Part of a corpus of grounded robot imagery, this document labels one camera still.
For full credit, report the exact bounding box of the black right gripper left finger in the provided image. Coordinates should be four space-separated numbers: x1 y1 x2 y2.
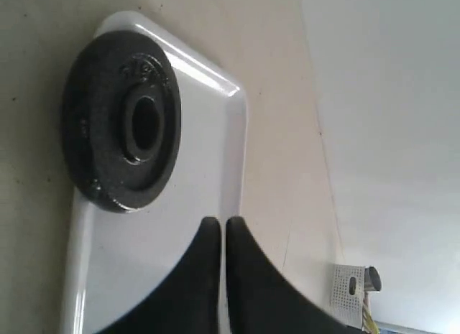
101 217 221 333

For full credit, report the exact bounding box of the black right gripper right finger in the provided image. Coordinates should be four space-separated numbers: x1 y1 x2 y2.
226 217 353 333

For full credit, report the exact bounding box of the white rectangular tray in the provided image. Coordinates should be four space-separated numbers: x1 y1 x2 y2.
60 11 247 333

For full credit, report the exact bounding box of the white perforated box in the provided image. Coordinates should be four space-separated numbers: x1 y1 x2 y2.
330 264 365 330

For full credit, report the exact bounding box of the grey metal knob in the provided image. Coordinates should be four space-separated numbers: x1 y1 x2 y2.
364 266 382 292

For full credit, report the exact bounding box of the loose black weight plate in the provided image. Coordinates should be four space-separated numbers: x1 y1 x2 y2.
60 30 182 213

